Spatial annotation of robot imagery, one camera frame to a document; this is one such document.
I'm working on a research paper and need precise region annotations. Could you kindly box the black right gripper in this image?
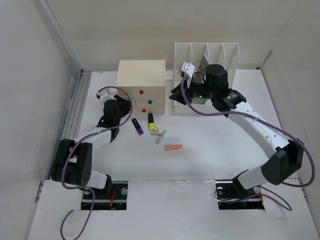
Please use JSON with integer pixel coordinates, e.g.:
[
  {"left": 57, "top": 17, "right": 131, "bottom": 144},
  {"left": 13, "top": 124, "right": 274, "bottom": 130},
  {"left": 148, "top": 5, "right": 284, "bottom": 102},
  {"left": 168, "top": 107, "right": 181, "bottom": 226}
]
[{"left": 168, "top": 76, "right": 216, "bottom": 105}]

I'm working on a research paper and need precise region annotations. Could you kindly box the cream drawer cabinet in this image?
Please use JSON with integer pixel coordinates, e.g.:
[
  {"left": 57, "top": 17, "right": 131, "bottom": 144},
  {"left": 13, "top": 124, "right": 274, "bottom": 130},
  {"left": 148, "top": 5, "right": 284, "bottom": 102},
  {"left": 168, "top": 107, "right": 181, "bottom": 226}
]
[{"left": 116, "top": 60, "right": 166, "bottom": 115}]

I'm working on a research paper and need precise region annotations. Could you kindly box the small white eraser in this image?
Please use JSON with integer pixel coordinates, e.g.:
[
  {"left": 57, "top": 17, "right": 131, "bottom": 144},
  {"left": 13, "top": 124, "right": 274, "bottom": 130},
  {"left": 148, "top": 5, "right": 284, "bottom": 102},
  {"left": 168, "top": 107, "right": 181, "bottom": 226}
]
[{"left": 150, "top": 132, "right": 162, "bottom": 136}]

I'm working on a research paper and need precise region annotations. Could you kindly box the grey setup guide booklet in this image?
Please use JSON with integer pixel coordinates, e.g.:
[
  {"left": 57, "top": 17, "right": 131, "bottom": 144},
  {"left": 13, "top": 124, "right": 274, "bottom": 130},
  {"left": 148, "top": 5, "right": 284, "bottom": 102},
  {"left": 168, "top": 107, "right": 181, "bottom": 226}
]
[{"left": 197, "top": 54, "right": 213, "bottom": 75}]

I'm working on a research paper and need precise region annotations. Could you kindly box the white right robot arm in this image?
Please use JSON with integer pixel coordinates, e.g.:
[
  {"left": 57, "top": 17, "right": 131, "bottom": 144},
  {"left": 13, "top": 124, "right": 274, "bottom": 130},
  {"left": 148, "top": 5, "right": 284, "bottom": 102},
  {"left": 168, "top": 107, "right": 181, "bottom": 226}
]
[{"left": 169, "top": 62, "right": 304, "bottom": 197}]

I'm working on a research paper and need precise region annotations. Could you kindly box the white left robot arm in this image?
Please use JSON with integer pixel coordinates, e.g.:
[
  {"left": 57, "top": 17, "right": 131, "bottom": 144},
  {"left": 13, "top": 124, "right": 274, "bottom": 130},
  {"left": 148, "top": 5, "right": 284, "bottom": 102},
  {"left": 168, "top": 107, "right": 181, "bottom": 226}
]
[{"left": 50, "top": 95, "right": 132, "bottom": 199}]

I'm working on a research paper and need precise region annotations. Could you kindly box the purple highlighter marker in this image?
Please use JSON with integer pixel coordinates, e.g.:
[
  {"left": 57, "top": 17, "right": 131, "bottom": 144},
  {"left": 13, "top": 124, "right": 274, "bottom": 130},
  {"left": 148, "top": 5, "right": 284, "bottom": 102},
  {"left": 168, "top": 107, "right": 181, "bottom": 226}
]
[{"left": 131, "top": 118, "right": 144, "bottom": 136}]

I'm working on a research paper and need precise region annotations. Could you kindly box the yellow highlighter marker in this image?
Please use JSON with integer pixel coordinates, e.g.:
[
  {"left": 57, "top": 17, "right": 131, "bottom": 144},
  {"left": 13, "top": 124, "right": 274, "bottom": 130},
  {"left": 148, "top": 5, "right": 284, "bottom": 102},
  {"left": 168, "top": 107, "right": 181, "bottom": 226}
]
[{"left": 148, "top": 113, "right": 155, "bottom": 130}]

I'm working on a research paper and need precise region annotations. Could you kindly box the green transparent cap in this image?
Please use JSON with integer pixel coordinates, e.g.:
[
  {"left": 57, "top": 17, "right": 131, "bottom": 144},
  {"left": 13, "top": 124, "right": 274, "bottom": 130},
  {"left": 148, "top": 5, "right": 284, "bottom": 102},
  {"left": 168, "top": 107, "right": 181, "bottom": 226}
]
[{"left": 156, "top": 130, "right": 167, "bottom": 144}]

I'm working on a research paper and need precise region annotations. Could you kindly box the orange transparent cap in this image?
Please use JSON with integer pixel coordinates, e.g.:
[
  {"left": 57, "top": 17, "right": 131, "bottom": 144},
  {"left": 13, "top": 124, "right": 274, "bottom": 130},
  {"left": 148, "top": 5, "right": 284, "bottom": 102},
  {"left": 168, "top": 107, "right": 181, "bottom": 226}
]
[{"left": 164, "top": 144, "right": 183, "bottom": 151}]

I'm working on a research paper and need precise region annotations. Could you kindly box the white file organizer rack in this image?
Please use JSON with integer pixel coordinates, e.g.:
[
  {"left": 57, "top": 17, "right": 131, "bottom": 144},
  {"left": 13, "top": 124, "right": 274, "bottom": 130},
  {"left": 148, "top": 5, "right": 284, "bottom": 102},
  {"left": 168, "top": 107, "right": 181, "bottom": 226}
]
[{"left": 171, "top": 42, "right": 241, "bottom": 116}]

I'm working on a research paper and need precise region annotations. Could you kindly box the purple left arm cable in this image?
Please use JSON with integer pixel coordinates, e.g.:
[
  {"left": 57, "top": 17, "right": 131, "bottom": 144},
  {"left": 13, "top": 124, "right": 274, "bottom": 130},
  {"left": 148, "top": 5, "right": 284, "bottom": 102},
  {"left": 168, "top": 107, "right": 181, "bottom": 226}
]
[{"left": 59, "top": 86, "right": 134, "bottom": 240}]

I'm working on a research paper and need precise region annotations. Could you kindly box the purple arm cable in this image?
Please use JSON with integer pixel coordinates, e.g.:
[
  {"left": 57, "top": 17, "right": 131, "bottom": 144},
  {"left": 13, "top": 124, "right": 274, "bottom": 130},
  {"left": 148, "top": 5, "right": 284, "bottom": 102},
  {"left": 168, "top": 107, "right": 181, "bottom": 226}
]
[
  {"left": 180, "top": 73, "right": 316, "bottom": 211},
  {"left": 59, "top": 86, "right": 134, "bottom": 240}
]

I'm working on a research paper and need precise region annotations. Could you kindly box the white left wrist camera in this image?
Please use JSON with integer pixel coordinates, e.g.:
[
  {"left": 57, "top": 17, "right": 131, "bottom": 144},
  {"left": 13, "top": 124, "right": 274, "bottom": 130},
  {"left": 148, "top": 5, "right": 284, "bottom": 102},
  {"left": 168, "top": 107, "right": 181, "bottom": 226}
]
[{"left": 96, "top": 90, "right": 113, "bottom": 102}]

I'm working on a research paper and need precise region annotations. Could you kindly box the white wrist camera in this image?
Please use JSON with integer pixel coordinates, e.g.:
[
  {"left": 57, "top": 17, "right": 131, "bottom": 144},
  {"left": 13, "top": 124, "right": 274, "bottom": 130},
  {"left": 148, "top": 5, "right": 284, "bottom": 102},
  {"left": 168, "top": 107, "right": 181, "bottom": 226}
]
[
  {"left": 178, "top": 61, "right": 195, "bottom": 79},
  {"left": 96, "top": 90, "right": 113, "bottom": 102}
]

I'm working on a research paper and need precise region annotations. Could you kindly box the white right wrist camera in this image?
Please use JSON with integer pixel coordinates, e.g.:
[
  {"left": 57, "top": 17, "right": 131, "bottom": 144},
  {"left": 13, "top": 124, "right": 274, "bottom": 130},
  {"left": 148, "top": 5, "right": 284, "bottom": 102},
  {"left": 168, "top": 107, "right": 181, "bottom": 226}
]
[{"left": 178, "top": 61, "right": 195, "bottom": 79}]

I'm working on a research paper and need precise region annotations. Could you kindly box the aluminium frame rail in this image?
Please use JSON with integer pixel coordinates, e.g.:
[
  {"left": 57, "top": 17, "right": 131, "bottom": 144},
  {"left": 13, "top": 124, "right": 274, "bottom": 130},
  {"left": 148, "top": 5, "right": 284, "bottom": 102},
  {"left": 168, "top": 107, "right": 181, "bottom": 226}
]
[{"left": 34, "top": 0, "right": 91, "bottom": 203}]

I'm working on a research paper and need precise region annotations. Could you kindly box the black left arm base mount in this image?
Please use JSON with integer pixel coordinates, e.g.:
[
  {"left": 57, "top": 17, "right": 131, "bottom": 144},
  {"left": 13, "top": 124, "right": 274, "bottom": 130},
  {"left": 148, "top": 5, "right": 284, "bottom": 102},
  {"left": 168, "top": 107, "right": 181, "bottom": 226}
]
[{"left": 81, "top": 171, "right": 128, "bottom": 211}]

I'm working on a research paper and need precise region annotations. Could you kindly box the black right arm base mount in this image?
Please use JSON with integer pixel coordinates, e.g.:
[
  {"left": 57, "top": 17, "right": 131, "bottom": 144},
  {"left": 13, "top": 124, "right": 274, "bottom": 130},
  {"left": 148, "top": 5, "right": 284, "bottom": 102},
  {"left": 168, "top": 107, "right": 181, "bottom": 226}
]
[{"left": 214, "top": 179, "right": 265, "bottom": 210}]

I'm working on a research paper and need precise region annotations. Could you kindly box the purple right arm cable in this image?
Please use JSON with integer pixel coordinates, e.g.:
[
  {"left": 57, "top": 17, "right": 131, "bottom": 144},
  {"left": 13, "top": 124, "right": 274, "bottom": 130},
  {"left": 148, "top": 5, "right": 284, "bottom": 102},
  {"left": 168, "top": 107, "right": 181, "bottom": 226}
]
[{"left": 180, "top": 73, "right": 316, "bottom": 211}]

